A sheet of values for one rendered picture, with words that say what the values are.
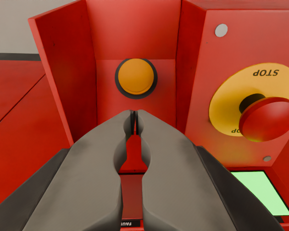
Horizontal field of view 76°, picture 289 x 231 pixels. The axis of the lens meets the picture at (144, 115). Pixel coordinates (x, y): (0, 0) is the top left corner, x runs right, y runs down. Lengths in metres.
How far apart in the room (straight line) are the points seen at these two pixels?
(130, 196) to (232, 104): 0.13
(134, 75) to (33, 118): 0.41
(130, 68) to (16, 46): 0.94
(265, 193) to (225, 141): 0.06
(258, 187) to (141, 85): 0.16
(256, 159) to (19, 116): 0.54
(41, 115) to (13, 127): 0.07
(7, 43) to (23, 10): 0.19
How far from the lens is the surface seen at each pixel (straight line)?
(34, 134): 0.51
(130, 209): 0.19
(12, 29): 1.09
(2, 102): 0.69
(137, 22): 0.21
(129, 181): 0.20
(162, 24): 0.21
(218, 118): 0.18
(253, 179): 0.23
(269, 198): 0.23
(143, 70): 0.20
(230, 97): 0.17
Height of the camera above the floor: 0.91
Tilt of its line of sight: 53 degrees down
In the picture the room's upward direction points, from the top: 177 degrees clockwise
